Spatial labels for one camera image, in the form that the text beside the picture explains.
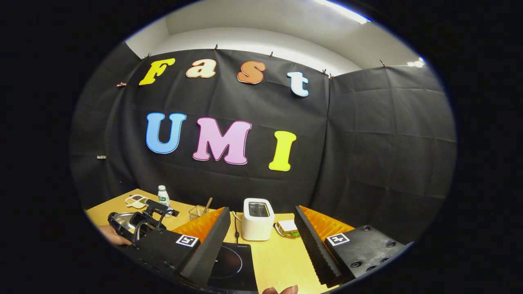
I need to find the white drink bottle green label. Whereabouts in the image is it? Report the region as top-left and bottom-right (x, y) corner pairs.
(158, 185), (171, 209)

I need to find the steel pot with black handles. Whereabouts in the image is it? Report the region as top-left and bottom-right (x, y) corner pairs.
(112, 212), (141, 230)

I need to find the white toaster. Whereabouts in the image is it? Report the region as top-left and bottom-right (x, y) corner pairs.
(241, 198), (275, 241)

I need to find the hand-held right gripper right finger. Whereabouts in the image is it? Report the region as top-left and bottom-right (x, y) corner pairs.
(294, 205), (409, 287)

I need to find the sandwich with lettuce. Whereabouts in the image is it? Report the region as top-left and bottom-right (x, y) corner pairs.
(275, 220), (301, 238)

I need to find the wire mesh utensil basket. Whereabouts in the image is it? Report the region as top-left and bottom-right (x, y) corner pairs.
(188, 205), (214, 221)

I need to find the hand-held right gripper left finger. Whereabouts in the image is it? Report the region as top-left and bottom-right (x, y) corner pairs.
(123, 207), (231, 287)

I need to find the white divided tray of beans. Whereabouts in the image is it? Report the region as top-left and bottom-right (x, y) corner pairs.
(125, 194), (150, 209)

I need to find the black induction cooktop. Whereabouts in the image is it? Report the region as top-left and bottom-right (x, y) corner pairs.
(206, 242), (259, 292)

